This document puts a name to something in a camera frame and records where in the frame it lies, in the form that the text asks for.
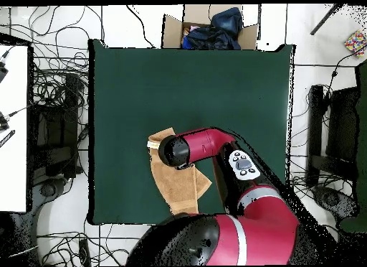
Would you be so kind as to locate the black equipment stand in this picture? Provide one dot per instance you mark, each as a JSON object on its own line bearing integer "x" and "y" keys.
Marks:
{"x": 341, "y": 120}
{"x": 54, "y": 135}

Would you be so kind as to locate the black power strip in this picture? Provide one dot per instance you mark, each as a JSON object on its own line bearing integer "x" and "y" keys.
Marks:
{"x": 84, "y": 252}

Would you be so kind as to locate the brown cardboard box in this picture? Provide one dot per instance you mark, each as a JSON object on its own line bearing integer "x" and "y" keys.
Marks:
{"x": 172, "y": 31}

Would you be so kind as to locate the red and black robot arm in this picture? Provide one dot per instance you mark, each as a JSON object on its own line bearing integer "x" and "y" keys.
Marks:
{"x": 266, "y": 229}

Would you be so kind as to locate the green covered side table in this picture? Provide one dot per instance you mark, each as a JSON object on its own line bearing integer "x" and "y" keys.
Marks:
{"x": 361, "y": 163}

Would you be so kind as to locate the multicoloured patterned bundle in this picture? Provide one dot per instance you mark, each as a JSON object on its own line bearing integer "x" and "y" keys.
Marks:
{"x": 356, "y": 43}

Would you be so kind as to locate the dark blue clothing pile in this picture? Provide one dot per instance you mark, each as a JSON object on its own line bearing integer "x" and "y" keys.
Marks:
{"x": 218, "y": 31}

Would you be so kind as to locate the dark metal bar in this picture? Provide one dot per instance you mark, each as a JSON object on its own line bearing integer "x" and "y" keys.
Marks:
{"x": 325, "y": 20}

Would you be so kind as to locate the orange terry towel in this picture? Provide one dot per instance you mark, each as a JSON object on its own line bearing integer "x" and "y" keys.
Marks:
{"x": 177, "y": 186}

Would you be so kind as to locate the dark green table cloth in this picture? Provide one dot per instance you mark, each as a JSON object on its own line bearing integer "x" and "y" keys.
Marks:
{"x": 186, "y": 92}

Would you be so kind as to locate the white desk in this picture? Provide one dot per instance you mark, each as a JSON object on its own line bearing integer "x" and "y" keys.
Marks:
{"x": 13, "y": 163}

